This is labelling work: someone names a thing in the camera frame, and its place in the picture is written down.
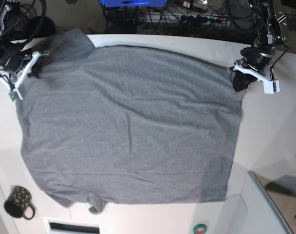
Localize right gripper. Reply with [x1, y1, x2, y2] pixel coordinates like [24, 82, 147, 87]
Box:
[0, 48, 42, 79]

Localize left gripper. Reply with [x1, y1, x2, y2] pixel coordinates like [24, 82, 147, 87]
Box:
[233, 46, 276, 92]

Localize grey t-shirt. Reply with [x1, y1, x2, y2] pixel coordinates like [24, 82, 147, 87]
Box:
[16, 30, 243, 213]

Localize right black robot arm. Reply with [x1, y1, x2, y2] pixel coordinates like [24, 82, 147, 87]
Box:
[0, 0, 56, 84]

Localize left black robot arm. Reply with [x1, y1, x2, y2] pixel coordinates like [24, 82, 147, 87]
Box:
[229, 0, 288, 94]

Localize black power strip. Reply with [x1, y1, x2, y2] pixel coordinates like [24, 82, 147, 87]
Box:
[177, 13, 233, 26]

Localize blue box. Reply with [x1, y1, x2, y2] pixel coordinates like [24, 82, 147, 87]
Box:
[100, 0, 168, 7]

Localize black mug with yellow pattern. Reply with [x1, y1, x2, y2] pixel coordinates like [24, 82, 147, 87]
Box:
[3, 186, 36, 220]

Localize red green round button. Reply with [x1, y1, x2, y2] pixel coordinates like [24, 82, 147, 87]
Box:
[192, 223, 207, 234]

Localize white slotted panel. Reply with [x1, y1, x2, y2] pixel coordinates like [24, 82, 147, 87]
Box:
[43, 217, 101, 234]

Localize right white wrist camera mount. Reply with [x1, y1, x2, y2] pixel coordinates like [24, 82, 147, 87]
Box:
[0, 49, 49, 101]

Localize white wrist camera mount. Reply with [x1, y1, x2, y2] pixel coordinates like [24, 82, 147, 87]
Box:
[227, 60, 280, 94]
[0, 49, 49, 101]

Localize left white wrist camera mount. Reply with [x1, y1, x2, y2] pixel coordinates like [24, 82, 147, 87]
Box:
[227, 60, 280, 94]

